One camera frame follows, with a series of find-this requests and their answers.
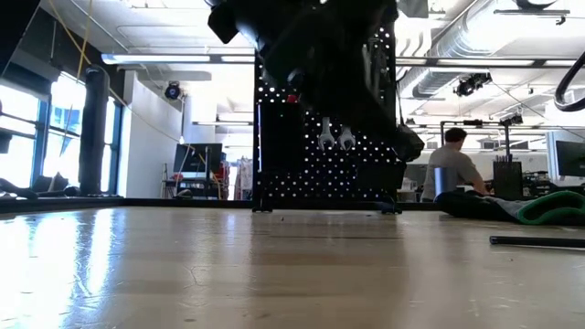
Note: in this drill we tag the black aluminium table frame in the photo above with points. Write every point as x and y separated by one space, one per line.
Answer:
137 202

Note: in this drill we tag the short black pegboard bin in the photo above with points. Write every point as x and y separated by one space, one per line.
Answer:
379 180

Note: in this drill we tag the tall black pegboard bin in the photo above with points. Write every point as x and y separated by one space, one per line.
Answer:
281 141

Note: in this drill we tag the red tool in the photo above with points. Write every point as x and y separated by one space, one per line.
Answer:
292 98

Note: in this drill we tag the black mesh box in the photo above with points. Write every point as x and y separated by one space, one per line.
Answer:
507 180

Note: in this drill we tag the long ceiling light bar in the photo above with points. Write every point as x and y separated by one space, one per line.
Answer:
155 58
480 61

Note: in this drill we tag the grey cylinder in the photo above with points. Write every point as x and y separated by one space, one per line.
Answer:
444 180

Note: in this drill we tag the silver ventilation duct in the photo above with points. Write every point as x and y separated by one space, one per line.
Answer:
448 41

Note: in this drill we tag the person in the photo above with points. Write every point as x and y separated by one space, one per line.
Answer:
450 160

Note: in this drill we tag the black building pillar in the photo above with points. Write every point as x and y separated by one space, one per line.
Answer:
93 137

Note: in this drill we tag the black computer monitor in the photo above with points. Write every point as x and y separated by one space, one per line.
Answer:
196 157
571 157

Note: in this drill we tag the background black robot rig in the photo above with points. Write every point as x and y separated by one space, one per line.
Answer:
507 137

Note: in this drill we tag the black work glove green cuff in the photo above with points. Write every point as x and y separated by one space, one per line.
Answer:
548 208

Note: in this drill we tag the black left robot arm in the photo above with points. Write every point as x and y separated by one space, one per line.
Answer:
274 27

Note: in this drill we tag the round black ceiling camera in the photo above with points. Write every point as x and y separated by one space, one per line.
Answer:
172 91

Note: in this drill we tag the small silver combination wrench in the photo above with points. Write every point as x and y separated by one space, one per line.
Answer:
346 137

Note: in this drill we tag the black metal pegboard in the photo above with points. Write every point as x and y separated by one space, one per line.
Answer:
329 173

